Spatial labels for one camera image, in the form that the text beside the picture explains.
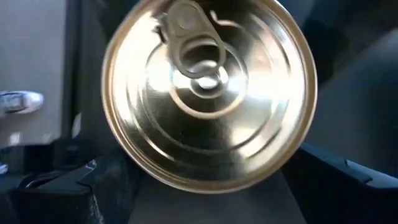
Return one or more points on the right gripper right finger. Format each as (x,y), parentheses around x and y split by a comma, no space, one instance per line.
(342,202)

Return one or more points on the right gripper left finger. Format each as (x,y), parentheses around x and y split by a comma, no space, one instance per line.
(77,205)

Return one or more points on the gold lid seafood can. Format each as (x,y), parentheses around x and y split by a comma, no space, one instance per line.
(211,93)

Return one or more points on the person's foot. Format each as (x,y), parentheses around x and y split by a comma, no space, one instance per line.
(2,168)
(18,101)

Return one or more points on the black table mat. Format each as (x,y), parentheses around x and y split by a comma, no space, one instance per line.
(357,93)

